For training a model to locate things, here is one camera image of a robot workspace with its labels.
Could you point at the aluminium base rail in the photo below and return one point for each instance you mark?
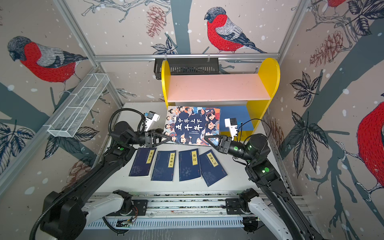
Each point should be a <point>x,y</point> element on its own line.
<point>154,211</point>

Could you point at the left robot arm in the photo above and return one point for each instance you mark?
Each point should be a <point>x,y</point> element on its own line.
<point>63,216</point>

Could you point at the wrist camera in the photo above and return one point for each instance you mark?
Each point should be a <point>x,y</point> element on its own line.
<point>232,125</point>
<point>151,117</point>

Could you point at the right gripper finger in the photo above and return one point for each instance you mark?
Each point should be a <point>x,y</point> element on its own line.
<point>214,137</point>
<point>217,145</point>

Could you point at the black slotted wall basket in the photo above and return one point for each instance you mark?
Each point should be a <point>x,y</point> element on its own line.
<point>194,66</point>

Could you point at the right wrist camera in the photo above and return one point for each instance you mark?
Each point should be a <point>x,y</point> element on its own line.
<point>232,125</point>

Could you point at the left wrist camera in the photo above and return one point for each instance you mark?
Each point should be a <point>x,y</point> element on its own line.
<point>151,117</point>

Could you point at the white wire mesh basket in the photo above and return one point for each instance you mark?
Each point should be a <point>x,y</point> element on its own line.
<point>81,102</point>

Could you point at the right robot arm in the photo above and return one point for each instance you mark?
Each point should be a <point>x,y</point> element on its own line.
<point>286,222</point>

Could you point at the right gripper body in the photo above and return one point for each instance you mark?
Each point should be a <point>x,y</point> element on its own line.
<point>235,149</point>

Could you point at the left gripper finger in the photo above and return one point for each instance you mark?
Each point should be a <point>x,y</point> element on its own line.
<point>171,136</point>
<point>158,142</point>

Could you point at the large illustrated box book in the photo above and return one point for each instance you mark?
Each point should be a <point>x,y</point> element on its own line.
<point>191,124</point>

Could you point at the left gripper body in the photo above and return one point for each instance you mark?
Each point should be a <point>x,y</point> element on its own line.
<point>143,139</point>

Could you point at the yellow pink blue bookshelf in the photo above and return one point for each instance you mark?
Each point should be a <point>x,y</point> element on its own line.
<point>245,97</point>

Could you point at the blue book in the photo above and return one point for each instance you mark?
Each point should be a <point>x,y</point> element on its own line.
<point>189,165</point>
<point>211,168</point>
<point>142,164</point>
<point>164,166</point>

